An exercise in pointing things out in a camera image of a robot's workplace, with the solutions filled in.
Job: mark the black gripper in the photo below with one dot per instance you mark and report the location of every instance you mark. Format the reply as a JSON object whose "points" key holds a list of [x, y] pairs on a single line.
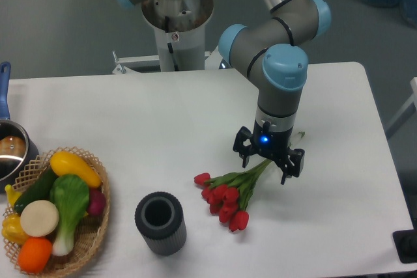
{"points": [[270, 145]]}

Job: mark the red tulip bouquet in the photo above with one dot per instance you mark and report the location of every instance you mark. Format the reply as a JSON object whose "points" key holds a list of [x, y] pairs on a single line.
{"points": [[228, 196]]}

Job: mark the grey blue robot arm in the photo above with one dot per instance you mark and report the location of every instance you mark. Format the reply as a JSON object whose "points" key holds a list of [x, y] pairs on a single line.
{"points": [[269, 56]]}

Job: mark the dark grey ribbed vase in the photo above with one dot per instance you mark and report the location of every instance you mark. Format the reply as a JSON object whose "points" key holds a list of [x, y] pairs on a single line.
{"points": [[159, 218]]}

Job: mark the black device at edge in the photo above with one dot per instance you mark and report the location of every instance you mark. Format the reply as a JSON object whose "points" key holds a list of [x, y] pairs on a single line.
{"points": [[405, 244]]}

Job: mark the purple red radish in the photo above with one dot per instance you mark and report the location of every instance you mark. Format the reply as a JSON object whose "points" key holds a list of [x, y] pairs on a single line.
{"points": [[97, 202]]}

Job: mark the green bok choy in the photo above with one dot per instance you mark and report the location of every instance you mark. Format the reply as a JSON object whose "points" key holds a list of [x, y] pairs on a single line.
{"points": [[70, 195]]}

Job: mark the yellow squash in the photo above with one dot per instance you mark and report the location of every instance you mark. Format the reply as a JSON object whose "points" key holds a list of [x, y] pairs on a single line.
{"points": [[64, 162]]}

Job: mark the dark green cucumber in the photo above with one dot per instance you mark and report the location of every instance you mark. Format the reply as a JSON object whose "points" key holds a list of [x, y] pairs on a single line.
{"points": [[39, 190]]}

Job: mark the beige round disc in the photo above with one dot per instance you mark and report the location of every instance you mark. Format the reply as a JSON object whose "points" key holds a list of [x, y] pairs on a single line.
{"points": [[39, 218]]}

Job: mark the orange fruit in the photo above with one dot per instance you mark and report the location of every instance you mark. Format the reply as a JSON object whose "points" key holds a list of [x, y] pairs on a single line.
{"points": [[34, 254]]}

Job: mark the yellow banana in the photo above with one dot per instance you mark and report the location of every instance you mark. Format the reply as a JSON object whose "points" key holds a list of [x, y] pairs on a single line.
{"points": [[12, 194]]}

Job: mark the yellow bell pepper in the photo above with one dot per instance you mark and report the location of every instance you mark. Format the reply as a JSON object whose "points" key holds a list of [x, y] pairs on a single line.
{"points": [[13, 231]]}

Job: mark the white frame at right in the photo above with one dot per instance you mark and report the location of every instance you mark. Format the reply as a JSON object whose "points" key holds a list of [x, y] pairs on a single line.
{"points": [[403, 114]]}

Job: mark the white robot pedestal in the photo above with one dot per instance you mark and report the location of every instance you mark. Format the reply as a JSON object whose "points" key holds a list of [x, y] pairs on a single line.
{"points": [[179, 31]]}

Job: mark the blue handled saucepan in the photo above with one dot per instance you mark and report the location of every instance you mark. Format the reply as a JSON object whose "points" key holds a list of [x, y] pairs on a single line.
{"points": [[17, 148]]}

